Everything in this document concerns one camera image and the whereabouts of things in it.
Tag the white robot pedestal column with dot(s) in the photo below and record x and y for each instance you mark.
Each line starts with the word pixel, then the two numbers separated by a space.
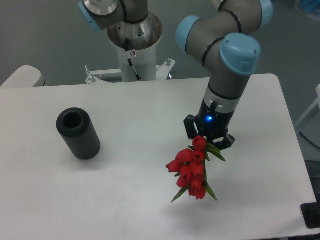
pixel 135 44

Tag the black ribbed cylindrical vase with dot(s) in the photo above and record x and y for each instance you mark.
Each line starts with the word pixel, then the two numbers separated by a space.
pixel 76 128

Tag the white frame at right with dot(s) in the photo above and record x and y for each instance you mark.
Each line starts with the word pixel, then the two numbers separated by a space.
pixel 310 112

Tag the blue objects in container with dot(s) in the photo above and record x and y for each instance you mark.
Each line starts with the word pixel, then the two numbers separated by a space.
pixel 308 8

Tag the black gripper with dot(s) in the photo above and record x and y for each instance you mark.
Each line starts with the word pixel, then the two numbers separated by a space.
pixel 213 125

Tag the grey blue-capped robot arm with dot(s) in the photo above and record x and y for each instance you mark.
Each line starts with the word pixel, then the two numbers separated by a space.
pixel 222 44

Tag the red tulip bouquet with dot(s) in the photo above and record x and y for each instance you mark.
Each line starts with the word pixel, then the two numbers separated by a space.
pixel 189 167

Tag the white chair edge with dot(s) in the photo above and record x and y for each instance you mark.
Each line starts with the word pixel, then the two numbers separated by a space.
pixel 25 77

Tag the black box at table edge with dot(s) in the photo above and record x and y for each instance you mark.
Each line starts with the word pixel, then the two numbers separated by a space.
pixel 311 215

